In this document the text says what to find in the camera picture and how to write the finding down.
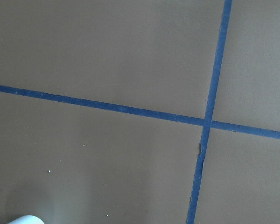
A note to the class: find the light blue plastic cup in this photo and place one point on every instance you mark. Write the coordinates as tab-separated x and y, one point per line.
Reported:
27	219

